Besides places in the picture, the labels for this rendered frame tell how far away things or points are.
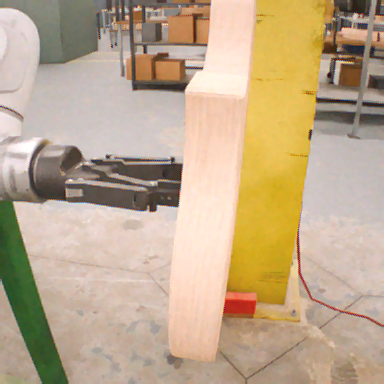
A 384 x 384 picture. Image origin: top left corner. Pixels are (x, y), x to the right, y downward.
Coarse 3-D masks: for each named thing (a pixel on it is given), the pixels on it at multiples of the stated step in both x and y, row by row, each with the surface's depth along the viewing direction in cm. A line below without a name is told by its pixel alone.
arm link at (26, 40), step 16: (0, 16) 49; (16, 16) 50; (0, 32) 46; (16, 32) 49; (32, 32) 52; (0, 48) 46; (16, 48) 48; (32, 48) 52; (0, 64) 46; (16, 64) 49; (32, 64) 53; (0, 80) 47; (16, 80) 49; (32, 80) 53; (0, 96) 49; (16, 96) 51; (16, 112) 51
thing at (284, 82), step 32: (288, 0) 105; (320, 0) 103; (256, 32) 111; (288, 32) 109; (320, 32) 108; (256, 64) 116; (288, 64) 114; (256, 96) 121; (288, 96) 119; (256, 128) 126; (288, 128) 124; (256, 160) 131; (288, 160) 129; (256, 192) 137; (288, 192) 135; (256, 224) 144; (288, 224) 141; (256, 256) 151; (288, 256) 148; (256, 288) 159; (288, 320) 155
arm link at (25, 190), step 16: (16, 144) 47; (32, 144) 46; (0, 160) 46; (16, 160) 45; (32, 160) 46; (0, 176) 46; (16, 176) 46; (32, 176) 46; (0, 192) 47; (16, 192) 47; (32, 192) 47
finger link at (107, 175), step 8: (88, 168) 46; (96, 168) 46; (104, 168) 46; (104, 176) 45; (112, 176) 45; (120, 176) 45; (128, 184) 43; (136, 184) 43; (144, 184) 42; (152, 184) 42; (152, 208) 43
